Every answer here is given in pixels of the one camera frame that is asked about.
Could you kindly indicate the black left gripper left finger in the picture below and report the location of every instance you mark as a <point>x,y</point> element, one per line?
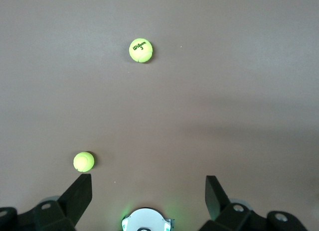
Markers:
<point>74,198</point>

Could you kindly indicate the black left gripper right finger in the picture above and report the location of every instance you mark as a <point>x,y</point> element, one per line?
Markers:
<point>214,198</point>

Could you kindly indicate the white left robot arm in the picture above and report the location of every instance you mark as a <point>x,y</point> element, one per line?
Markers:
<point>147,221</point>

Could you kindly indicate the yellow-green tennis ball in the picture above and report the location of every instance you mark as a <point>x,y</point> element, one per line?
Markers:
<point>140,50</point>
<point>83,161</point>

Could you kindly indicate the green-lit left base box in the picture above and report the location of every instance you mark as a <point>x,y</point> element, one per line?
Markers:
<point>169,224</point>

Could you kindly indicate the brown table cover mat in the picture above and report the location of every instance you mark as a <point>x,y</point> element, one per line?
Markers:
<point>224,91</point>

